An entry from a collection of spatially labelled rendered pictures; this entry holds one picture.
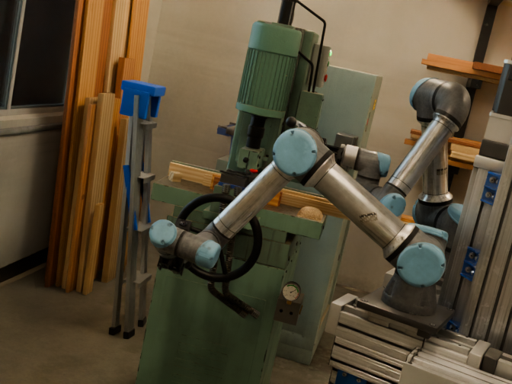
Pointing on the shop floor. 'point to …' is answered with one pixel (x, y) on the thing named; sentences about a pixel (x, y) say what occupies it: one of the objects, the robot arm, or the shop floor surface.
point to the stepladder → (153, 97)
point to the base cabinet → (212, 328)
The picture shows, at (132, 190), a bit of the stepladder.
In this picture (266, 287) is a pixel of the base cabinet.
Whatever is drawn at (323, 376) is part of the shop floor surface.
